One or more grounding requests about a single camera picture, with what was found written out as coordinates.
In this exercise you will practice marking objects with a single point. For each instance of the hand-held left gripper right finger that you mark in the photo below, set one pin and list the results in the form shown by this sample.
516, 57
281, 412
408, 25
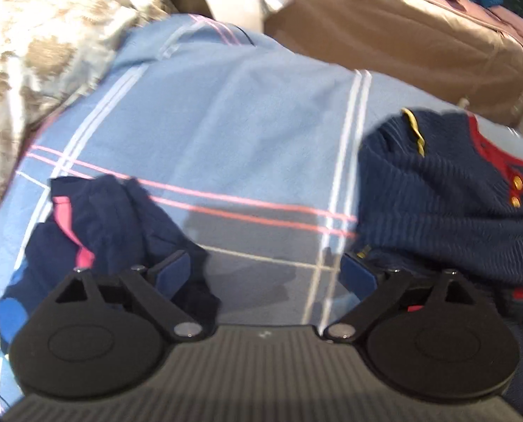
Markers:
357, 274

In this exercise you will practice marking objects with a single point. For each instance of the navy pants pink stripe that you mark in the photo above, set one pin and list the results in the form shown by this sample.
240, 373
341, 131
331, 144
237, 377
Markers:
107, 220

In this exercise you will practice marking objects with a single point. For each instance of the beige floral blanket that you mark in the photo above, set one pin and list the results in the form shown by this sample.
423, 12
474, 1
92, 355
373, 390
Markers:
46, 52

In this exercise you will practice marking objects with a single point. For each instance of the navy knit sweater red trim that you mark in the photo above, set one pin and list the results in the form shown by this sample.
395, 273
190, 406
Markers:
441, 193

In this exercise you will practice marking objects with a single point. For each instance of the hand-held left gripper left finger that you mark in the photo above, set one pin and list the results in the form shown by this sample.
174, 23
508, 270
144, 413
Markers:
172, 273

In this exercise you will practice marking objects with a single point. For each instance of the blue plaid bedsheet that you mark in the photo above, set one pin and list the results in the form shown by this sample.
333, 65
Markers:
243, 118

